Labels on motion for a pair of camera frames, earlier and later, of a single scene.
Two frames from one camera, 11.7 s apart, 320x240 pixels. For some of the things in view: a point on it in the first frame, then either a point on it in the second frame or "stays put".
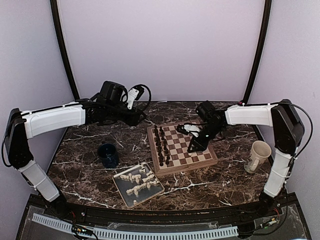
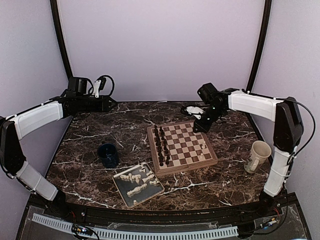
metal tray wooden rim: x=138 y=184 stays put
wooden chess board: x=168 y=147 stays put
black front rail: x=249 y=212 stays put
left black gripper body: x=113 y=113 -> x=84 y=106
